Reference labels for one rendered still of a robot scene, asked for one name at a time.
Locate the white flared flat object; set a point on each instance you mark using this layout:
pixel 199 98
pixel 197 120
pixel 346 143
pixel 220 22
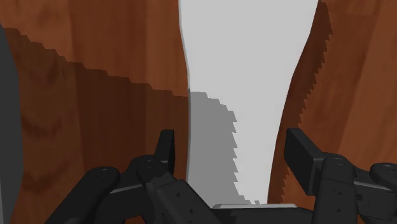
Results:
pixel 248 77

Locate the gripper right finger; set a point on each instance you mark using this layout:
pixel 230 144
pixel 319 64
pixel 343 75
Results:
pixel 336 183

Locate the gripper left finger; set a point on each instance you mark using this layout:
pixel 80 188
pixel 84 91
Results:
pixel 104 189

